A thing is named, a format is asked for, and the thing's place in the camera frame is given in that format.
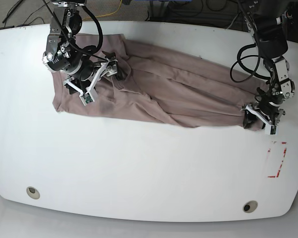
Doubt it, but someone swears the red tape rectangle marking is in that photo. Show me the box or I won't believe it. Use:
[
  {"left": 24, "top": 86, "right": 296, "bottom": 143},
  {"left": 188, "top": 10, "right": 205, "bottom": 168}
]
[{"left": 265, "top": 141, "right": 288, "bottom": 179}]

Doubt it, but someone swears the mauve t-shirt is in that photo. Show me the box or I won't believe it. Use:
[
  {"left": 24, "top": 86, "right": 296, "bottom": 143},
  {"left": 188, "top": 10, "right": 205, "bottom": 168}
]
[{"left": 53, "top": 35, "right": 267, "bottom": 128}]

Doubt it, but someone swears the left table grommet hole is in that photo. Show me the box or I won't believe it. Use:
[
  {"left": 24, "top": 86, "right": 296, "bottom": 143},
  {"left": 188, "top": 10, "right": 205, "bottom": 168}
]
[{"left": 26, "top": 187, "right": 40, "bottom": 200}]

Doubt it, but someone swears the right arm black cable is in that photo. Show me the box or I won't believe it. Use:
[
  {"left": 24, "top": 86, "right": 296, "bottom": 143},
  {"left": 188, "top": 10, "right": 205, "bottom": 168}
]
[{"left": 81, "top": 4, "right": 104, "bottom": 57}]

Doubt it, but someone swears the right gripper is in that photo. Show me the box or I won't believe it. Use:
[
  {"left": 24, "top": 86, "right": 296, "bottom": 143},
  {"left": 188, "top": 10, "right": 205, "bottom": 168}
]
[{"left": 63, "top": 51, "right": 126, "bottom": 98}]

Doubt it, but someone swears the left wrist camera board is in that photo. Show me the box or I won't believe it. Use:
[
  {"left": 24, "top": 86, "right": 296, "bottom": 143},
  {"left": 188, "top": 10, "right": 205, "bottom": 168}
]
[{"left": 264, "top": 124, "right": 278, "bottom": 135}]

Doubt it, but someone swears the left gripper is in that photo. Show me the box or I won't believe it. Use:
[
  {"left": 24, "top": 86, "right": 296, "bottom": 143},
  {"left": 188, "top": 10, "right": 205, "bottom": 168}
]
[{"left": 242, "top": 104, "right": 286, "bottom": 134}]

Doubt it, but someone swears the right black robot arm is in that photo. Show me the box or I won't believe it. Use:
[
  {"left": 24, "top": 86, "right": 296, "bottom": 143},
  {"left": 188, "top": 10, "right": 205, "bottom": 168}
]
[{"left": 42, "top": 0, "right": 124, "bottom": 105}]

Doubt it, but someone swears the yellow cable on floor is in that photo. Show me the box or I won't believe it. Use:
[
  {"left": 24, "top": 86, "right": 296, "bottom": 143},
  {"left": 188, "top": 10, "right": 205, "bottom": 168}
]
[{"left": 96, "top": 0, "right": 122, "bottom": 18}]

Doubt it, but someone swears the table grommet hole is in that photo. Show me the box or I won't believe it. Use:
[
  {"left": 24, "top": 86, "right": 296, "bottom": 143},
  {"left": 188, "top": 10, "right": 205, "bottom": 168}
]
[
  {"left": 243, "top": 200, "right": 258, "bottom": 213},
  {"left": 26, "top": 187, "right": 40, "bottom": 200}
]

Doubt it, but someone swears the black floor cable left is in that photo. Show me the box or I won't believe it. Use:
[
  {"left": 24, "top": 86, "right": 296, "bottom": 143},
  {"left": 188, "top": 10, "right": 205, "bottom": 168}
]
[{"left": 2, "top": 0, "right": 52, "bottom": 25}]

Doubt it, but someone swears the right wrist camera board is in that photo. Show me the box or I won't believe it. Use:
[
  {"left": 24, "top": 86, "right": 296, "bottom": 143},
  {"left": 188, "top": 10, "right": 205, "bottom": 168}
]
[{"left": 80, "top": 94, "right": 94, "bottom": 106}]

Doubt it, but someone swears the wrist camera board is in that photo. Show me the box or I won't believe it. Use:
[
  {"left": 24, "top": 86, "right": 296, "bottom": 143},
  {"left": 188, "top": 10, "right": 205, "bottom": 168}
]
[
  {"left": 80, "top": 94, "right": 94, "bottom": 106},
  {"left": 264, "top": 124, "right": 278, "bottom": 135}
]

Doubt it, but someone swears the right table grommet hole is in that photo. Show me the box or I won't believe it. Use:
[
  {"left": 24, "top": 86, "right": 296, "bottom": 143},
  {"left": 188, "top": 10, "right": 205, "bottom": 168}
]
[{"left": 243, "top": 200, "right": 258, "bottom": 213}]

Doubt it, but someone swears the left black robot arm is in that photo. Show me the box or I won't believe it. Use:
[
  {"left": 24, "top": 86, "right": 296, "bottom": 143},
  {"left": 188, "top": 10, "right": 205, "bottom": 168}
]
[{"left": 237, "top": 0, "right": 295, "bottom": 135}]

